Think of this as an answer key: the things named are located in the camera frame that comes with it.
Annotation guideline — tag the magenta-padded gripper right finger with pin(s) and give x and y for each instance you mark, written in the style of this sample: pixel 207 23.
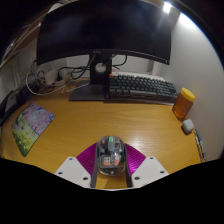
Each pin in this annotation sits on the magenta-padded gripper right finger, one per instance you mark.
pixel 136 161

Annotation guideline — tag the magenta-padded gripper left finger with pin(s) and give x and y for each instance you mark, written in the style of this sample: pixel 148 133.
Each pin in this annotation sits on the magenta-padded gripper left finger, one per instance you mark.
pixel 85 160

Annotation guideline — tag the transparent computer mouse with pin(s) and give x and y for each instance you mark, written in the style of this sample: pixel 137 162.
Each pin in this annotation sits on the transparent computer mouse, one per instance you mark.
pixel 110 156

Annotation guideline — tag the floral print mouse pad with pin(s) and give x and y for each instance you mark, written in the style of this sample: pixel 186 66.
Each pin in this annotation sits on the floral print mouse pad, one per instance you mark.
pixel 31 126

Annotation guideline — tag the white earbuds case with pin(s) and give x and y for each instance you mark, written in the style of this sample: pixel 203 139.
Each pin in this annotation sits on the white earbuds case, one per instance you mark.
pixel 188 126

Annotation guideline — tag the amber jar with yellow lid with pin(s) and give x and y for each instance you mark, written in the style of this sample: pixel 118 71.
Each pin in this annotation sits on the amber jar with yellow lid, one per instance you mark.
pixel 183 105

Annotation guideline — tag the dark grey keyboard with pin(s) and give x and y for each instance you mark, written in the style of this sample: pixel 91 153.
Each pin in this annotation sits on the dark grey keyboard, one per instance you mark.
pixel 143 87

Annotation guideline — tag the white power strip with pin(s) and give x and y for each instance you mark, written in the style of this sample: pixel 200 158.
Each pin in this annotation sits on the white power strip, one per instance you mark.
pixel 55 77

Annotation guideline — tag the black computer monitor with stand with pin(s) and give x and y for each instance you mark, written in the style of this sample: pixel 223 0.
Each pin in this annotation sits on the black computer monitor with stand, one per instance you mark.
pixel 103 30

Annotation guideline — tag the bright lamp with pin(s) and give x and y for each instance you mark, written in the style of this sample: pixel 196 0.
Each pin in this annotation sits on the bright lamp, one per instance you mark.
pixel 167 7

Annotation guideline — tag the wooden wall shelf unit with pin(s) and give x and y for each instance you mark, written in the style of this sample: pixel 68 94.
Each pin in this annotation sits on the wooden wall shelf unit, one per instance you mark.
pixel 13 46

